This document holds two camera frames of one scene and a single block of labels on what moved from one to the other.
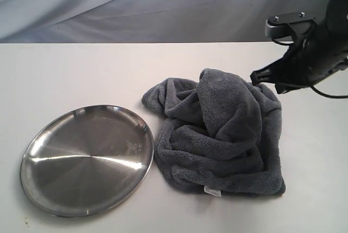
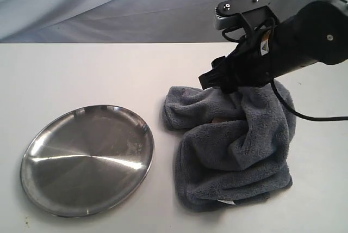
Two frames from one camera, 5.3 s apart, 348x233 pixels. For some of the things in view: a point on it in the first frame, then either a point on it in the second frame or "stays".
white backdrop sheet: [154, 7] stays
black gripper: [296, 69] -> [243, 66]
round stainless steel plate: [86, 161] stays
